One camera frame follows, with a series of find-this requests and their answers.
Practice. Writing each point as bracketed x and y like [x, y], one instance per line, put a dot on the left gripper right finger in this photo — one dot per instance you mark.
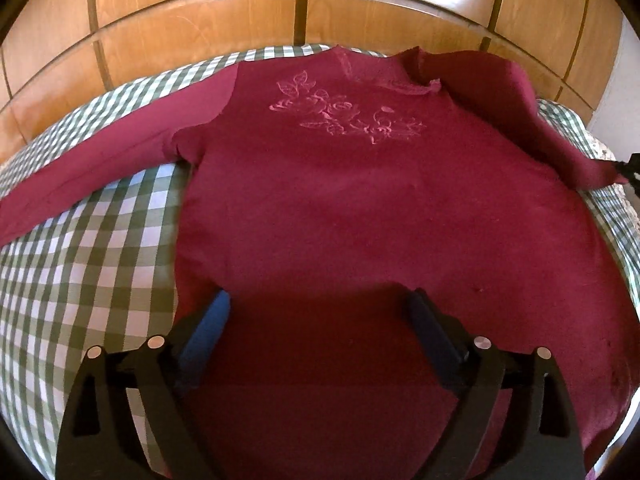
[514, 418]

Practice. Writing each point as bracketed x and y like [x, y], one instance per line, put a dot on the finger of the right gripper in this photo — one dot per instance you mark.
[631, 171]

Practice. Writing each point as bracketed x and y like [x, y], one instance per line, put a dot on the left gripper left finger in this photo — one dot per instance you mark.
[98, 439]

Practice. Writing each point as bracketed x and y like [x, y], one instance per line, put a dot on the dark red sweater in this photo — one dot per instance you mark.
[323, 191]

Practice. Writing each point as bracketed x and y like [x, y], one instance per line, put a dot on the floral patterned pillow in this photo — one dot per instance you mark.
[600, 150]

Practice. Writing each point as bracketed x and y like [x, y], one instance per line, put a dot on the green white checkered bedspread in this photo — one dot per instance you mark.
[101, 273]

